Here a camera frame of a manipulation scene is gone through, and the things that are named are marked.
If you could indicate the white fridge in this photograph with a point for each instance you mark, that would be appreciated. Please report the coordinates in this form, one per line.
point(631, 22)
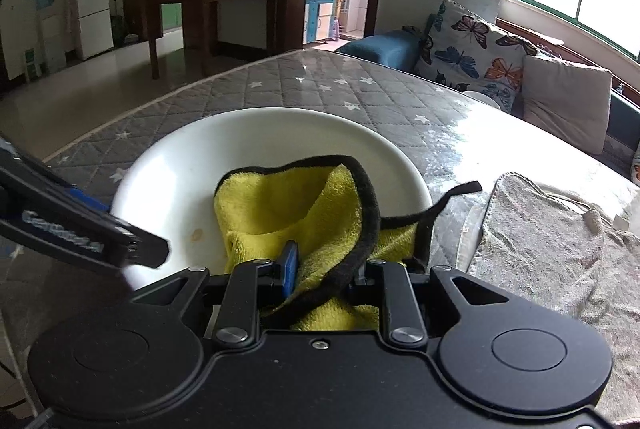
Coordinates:
point(94, 9)

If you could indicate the grey towel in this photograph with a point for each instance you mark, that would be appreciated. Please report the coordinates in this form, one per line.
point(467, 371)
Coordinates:
point(550, 259)

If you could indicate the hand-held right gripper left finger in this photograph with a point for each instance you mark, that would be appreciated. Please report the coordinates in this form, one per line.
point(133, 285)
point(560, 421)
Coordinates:
point(290, 270)

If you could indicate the small white bowl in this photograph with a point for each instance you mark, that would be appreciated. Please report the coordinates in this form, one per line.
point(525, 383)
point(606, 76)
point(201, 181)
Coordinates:
point(481, 100)

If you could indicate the grey quilted star tablecloth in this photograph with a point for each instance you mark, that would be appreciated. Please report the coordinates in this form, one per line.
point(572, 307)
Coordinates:
point(300, 84)

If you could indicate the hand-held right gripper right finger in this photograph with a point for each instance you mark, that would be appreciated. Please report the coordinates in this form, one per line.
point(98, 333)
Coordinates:
point(395, 294)

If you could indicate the yellow cloth with black edge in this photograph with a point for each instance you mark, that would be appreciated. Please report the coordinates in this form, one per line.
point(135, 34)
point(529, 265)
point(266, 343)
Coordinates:
point(260, 204)

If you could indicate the blue children's cabinet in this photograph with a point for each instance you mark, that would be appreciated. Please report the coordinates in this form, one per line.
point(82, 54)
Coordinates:
point(320, 14)

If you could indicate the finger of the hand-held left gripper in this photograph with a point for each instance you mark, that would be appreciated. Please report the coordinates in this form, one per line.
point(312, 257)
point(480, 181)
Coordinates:
point(85, 198)
point(75, 234)

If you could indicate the large butterfly print cushion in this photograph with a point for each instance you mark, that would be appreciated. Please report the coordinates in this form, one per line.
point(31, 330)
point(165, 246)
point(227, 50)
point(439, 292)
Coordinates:
point(470, 49)

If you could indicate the beige cushion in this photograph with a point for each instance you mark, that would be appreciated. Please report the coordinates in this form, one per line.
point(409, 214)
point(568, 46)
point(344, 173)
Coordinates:
point(565, 99)

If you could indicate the large white bowl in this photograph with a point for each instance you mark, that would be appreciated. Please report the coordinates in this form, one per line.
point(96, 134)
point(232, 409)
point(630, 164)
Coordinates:
point(175, 169)

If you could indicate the blue sofa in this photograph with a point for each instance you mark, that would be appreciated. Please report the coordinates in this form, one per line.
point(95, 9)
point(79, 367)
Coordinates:
point(380, 49)

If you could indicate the white water dispenser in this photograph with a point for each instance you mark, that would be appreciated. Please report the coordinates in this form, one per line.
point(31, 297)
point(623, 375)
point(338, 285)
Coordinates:
point(50, 29)

